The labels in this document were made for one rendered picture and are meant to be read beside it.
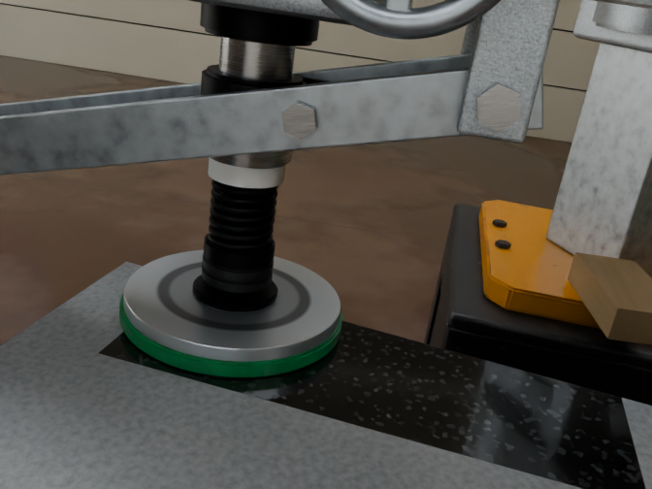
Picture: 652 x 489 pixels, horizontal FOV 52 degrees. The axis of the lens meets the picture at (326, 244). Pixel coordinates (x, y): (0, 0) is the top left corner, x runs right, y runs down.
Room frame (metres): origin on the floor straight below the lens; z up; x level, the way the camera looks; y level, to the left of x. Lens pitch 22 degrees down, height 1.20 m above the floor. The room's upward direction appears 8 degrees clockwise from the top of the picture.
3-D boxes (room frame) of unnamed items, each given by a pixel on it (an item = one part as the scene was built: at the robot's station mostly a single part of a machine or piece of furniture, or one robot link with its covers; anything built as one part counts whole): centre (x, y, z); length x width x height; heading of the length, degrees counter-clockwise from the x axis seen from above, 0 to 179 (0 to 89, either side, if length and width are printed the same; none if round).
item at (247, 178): (0.59, 0.08, 1.03); 0.07 x 0.07 x 0.04
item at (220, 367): (0.59, 0.08, 0.88); 0.22 x 0.22 x 0.04
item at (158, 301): (0.59, 0.08, 0.89); 0.21 x 0.21 x 0.01
